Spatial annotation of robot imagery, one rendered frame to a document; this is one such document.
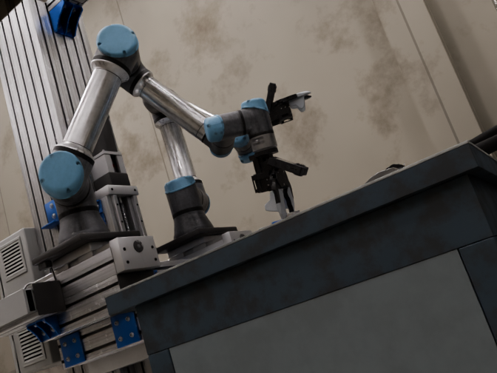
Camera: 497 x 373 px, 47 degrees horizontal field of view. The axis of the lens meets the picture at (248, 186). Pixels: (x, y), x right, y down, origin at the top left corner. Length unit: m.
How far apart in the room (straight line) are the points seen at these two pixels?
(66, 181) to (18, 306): 0.36
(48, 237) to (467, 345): 1.55
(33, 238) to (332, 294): 1.42
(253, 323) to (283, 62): 3.74
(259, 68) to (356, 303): 3.91
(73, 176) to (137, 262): 0.28
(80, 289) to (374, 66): 3.03
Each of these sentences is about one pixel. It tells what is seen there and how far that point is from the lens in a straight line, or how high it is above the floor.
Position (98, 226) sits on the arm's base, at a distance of 1.70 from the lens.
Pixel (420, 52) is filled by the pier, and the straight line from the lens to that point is 4.01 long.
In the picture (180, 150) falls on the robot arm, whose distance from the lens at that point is 2.29.
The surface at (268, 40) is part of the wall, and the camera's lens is 4.71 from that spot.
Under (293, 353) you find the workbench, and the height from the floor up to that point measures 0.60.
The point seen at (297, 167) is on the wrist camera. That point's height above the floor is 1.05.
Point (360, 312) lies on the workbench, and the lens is 0.88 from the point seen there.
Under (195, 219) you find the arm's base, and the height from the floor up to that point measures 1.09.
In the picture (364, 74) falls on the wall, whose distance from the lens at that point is 4.25.
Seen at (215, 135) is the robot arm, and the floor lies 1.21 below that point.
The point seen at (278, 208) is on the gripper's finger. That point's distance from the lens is 1.64.
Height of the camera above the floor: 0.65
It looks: 14 degrees up
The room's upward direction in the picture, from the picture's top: 18 degrees counter-clockwise
